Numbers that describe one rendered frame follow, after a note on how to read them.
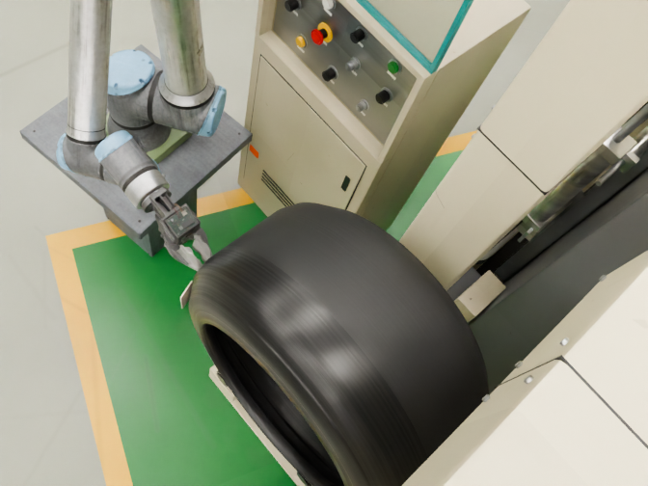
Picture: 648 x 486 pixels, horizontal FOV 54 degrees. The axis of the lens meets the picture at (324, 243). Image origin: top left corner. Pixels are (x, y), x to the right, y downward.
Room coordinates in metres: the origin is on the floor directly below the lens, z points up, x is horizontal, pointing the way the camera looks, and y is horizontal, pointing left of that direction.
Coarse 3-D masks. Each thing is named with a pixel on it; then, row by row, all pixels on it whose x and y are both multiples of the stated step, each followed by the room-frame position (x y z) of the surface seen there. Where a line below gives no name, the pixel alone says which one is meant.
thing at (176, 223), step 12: (156, 192) 0.56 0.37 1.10; (168, 192) 0.58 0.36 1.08; (144, 204) 0.53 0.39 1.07; (156, 204) 0.53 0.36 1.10; (168, 204) 0.54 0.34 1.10; (168, 216) 0.52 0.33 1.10; (180, 216) 0.53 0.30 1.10; (192, 216) 0.55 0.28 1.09; (168, 228) 0.51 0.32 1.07; (180, 228) 0.51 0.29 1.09; (192, 228) 0.52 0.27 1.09; (168, 240) 0.49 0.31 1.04; (180, 240) 0.50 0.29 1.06
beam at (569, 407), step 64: (640, 256) 0.45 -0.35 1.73; (576, 320) 0.35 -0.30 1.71; (640, 320) 0.34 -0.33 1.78; (512, 384) 0.25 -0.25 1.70; (576, 384) 0.25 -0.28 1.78; (640, 384) 0.28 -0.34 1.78; (448, 448) 0.16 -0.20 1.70; (512, 448) 0.16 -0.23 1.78; (576, 448) 0.19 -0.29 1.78; (640, 448) 0.21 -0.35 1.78
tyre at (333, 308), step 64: (256, 256) 0.39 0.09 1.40; (320, 256) 0.42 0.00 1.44; (384, 256) 0.45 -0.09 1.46; (192, 320) 0.33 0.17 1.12; (256, 320) 0.29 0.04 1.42; (320, 320) 0.31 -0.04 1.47; (384, 320) 0.35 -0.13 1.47; (448, 320) 0.41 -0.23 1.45; (256, 384) 0.31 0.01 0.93; (320, 384) 0.23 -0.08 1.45; (384, 384) 0.27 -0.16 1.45; (448, 384) 0.32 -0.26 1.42; (320, 448) 0.24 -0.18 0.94; (384, 448) 0.19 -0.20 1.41
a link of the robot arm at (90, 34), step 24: (72, 0) 0.80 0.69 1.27; (96, 0) 0.82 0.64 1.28; (72, 24) 0.78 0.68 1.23; (96, 24) 0.79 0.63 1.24; (72, 48) 0.75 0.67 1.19; (96, 48) 0.77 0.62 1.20; (72, 72) 0.72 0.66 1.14; (96, 72) 0.74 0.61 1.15; (72, 96) 0.69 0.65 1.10; (96, 96) 0.71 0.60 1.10; (72, 120) 0.66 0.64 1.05; (96, 120) 0.68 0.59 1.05; (72, 144) 0.62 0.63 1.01; (96, 144) 0.65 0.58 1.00; (72, 168) 0.59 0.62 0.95; (96, 168) 0.61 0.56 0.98
